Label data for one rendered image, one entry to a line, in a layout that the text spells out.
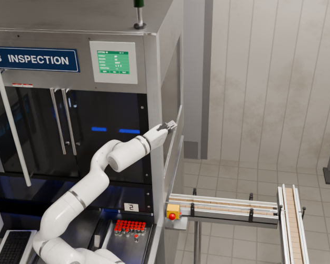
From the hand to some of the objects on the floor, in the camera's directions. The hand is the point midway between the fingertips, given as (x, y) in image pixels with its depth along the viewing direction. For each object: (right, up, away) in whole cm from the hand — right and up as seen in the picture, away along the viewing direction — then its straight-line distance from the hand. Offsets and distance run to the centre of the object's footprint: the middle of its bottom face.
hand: (171, 127), depth 175 cm
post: (-3, -131, +128) cm, 184 cm away
